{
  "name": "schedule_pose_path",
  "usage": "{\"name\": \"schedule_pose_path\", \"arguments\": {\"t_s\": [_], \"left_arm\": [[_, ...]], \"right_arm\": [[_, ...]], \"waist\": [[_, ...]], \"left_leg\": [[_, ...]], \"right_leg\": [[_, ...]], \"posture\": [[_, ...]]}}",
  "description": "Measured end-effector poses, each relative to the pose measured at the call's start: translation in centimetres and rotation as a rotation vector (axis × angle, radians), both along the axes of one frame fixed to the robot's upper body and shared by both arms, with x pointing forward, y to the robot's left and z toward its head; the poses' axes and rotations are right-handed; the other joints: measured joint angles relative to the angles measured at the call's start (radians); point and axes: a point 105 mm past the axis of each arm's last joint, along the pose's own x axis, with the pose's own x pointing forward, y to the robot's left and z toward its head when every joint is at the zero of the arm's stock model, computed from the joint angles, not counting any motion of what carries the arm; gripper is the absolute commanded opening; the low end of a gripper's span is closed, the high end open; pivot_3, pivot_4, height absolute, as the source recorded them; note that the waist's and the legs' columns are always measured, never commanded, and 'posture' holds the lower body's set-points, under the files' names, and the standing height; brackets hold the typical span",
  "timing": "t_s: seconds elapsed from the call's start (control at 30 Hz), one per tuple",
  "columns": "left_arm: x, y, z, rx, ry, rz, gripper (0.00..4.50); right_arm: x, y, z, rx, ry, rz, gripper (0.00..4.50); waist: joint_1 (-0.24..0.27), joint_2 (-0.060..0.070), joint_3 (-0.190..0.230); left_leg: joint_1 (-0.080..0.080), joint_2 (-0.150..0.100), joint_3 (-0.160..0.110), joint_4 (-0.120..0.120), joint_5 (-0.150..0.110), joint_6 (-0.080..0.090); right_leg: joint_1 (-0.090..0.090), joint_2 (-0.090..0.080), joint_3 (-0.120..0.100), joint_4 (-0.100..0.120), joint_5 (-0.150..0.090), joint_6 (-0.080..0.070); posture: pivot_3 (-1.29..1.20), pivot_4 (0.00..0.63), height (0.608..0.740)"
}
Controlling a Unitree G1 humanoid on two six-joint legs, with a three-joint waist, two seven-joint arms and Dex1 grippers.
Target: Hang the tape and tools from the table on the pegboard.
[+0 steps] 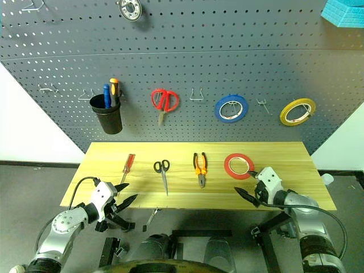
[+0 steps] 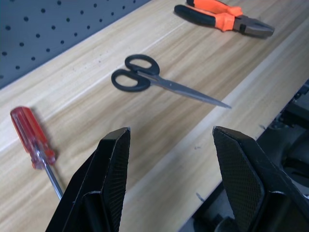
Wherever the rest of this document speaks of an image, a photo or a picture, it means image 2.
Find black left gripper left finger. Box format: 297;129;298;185
45;127;131;232

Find grey pegboard panel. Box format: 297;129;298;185
0;0;148;90

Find red handled screwdriver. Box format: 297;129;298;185
10;106;64;201

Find orange and black pliers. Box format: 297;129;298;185
174;0;276;39

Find black handled scissors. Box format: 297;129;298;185
111;54;232;109

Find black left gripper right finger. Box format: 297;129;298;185
212;125;309;232

